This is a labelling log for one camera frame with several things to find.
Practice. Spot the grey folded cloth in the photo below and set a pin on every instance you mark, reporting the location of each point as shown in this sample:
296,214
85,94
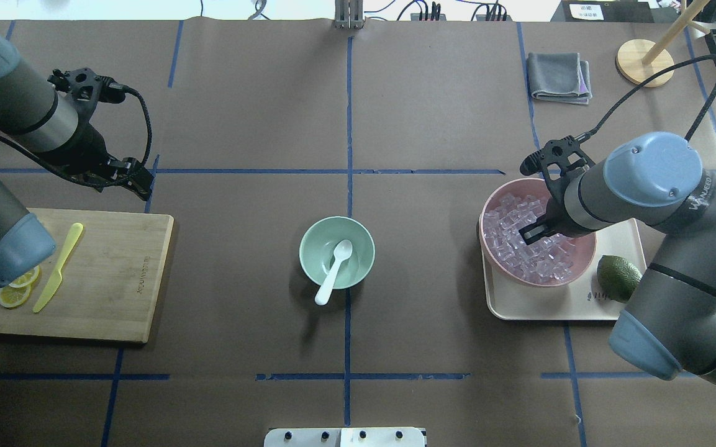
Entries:
559,77

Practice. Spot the beige plastic tray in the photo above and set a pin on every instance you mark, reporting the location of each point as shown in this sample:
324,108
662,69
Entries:
580,299

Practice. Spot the mint green bowl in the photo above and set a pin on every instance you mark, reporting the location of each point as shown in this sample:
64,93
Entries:
318,244

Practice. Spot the lemon slice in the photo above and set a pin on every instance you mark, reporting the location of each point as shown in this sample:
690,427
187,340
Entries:
26,279
12,297

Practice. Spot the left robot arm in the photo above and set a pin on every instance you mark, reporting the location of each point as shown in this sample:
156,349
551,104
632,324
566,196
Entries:
46,117

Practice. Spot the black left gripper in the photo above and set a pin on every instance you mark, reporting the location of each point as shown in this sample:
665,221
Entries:
92,151

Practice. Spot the yellow plastic knife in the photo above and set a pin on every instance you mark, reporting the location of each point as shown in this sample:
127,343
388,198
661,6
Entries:
56,277

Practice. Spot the white plastic spoon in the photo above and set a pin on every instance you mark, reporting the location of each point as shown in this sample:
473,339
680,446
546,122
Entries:
341,253

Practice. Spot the green lime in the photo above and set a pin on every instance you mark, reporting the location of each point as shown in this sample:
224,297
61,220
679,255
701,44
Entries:
618,277

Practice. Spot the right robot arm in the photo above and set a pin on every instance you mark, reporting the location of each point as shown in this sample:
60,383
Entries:
669,323

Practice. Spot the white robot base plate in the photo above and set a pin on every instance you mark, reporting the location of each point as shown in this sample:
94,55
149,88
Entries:
347,436

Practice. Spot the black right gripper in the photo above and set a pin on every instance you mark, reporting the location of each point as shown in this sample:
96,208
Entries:
557,218

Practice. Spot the wooden cutting board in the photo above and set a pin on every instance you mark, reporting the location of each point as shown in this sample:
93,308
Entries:
111,281

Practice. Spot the clear ice cubes pile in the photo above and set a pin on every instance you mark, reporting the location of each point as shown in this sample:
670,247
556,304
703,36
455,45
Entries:
548,260

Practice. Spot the aluminium frame post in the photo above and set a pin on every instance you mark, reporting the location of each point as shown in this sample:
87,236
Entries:
349,14

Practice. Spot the wooden paper towel stand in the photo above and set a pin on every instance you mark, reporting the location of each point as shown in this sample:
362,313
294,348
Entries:
646,63

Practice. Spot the pink bowl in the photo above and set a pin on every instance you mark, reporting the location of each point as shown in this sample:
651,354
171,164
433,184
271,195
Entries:
500,192

